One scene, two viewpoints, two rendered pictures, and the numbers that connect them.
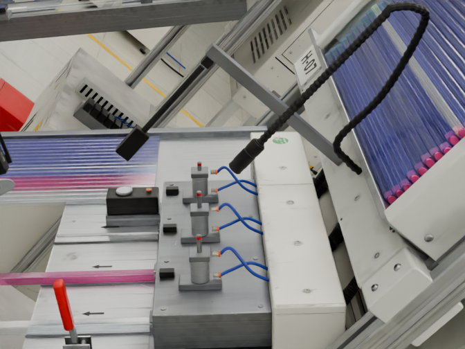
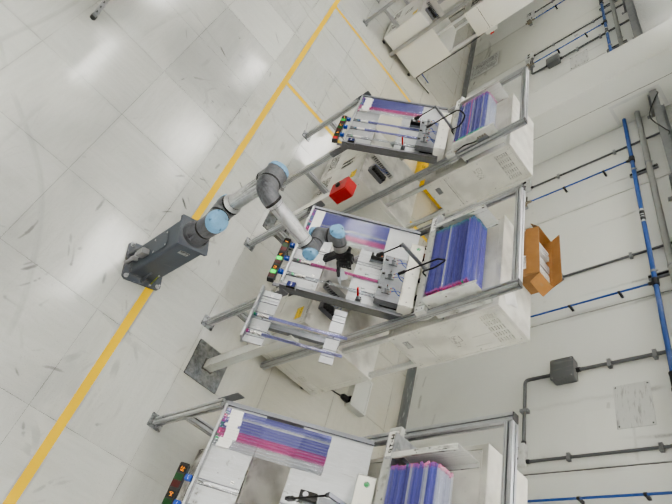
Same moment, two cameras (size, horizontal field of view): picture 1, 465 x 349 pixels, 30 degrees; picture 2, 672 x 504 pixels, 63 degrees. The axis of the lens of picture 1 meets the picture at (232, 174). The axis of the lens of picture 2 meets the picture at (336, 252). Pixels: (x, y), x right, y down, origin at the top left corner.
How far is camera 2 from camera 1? 2.13 m
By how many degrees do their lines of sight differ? 23
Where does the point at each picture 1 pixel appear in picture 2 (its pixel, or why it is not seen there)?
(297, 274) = (405, 297)
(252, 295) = (395, 298)
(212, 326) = (385, 302)
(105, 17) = (387, 151)
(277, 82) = (441, 185)
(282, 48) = (445, 175)
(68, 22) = (374, 149)
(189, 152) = (396, 237)
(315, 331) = (405, 310)
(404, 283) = (421, 311)
